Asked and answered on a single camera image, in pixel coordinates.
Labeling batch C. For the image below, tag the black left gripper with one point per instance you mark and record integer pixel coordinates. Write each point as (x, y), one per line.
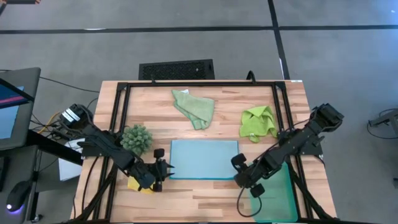
(150, 175)

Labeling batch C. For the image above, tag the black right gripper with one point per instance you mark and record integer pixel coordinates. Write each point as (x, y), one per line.
(250, 174)

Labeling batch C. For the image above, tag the light blue microfiber towel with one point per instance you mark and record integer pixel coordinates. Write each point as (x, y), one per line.
(203, 160)

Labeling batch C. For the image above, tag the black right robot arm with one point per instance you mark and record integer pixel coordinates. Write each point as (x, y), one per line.
(298, 143)

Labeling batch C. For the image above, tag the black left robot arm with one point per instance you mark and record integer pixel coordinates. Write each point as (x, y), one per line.
(102, 143)

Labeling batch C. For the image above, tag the yellow microfiber towel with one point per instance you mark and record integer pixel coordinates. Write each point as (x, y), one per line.
(133, 184)

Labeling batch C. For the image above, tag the lime green microfiber towel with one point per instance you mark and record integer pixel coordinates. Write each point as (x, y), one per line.
(258, 123)

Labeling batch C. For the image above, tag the pale green microfiber towel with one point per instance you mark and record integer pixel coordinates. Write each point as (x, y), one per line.
(196, 107)

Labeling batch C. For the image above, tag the green translucent plastic bin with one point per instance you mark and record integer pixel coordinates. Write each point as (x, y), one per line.
(280, 199)

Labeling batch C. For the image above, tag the artificial succulent in patterned pot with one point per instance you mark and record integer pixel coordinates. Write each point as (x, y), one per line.
(136, 140)

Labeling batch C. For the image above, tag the white box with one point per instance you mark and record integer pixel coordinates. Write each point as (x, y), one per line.
(70, 169)

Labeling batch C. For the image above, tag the black perforated metal box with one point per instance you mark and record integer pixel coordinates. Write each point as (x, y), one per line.
(177, 70)

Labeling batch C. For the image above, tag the black caster wheel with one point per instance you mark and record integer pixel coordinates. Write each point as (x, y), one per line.
(36, 218)

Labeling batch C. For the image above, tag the grey metal stand base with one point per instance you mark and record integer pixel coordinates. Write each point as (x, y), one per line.
(388, 119)

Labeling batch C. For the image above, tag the grey office desk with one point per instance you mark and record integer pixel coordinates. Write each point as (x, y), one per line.
(18, 168)

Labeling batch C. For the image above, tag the black computer mouse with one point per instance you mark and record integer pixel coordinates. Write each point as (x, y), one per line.
(18, 196)

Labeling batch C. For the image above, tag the grey desk monitor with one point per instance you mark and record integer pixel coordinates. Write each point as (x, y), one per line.
(28, 93)

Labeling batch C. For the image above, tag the black bar with orange ends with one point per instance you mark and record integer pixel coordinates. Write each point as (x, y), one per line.
(18, 1)

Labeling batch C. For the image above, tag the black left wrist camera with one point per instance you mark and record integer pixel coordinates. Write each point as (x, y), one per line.
(159, 153)

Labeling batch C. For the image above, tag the black aluminium table frame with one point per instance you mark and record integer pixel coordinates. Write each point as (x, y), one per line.
(202, 84)

